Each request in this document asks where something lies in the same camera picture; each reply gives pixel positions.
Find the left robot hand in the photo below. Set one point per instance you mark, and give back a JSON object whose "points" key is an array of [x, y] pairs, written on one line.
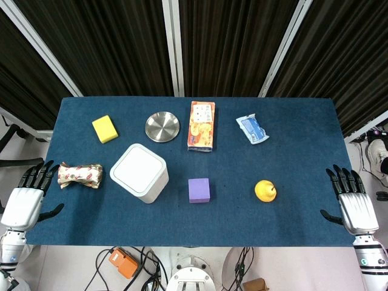
{"points": [[21, 206]]}

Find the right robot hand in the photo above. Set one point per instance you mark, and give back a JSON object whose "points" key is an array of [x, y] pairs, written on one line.
{"points": [[357, 209]]}

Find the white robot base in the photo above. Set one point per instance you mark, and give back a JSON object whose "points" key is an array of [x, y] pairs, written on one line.
{"points": [[191, 276]]}

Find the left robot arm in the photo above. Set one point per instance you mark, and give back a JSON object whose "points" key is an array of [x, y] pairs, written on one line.
{"points": [[10, 251]]}

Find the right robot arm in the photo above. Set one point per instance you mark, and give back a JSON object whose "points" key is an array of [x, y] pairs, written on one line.
{"points": [[371, 260]]}

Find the white square container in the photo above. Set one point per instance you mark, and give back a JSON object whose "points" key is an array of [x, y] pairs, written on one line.
{"points": [[140, 172]]}

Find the white sneaker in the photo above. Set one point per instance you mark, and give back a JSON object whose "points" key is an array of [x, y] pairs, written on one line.
{"points": [[377, 156]]}

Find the black office chair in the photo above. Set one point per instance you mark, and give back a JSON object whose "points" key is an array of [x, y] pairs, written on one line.
{"points": [[13, 142]]}

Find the gold red patterned snack bag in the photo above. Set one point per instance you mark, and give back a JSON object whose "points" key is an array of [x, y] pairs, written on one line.
{"points": [[79, 175]]}

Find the yellow sponge block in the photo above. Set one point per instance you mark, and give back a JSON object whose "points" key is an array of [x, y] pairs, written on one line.
{"points": [[105, 128]]}

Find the orange power box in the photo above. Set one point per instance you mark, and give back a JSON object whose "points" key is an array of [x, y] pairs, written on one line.
{"points": [[122, 262]]}

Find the brown cardboard box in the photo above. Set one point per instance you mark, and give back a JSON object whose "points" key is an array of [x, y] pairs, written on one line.
{"points": [[254, 285]]}

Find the blue white plastic pouch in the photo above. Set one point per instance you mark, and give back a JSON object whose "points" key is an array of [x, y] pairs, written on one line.
{"points": [[252, 128]]}

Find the purple cube block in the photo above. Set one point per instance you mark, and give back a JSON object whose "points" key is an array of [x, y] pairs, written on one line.
{"points": [[199, 190]]}

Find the round metal plate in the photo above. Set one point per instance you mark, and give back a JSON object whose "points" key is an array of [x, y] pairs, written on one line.
{"points": [[162, 126]]}

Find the blue table cloth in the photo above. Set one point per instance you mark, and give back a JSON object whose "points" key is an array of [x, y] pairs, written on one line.
{"points": [[194, 218]]}

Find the orange snack box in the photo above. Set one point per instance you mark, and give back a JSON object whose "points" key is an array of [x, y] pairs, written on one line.
{"points": [[201, 125]]}

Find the black curtain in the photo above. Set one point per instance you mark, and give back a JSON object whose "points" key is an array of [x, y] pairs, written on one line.
{"points": [[230, 45]]}

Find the white frame post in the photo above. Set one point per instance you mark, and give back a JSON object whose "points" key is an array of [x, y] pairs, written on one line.
{"points": [[284, 48], [173, 48], [42, 48]]}

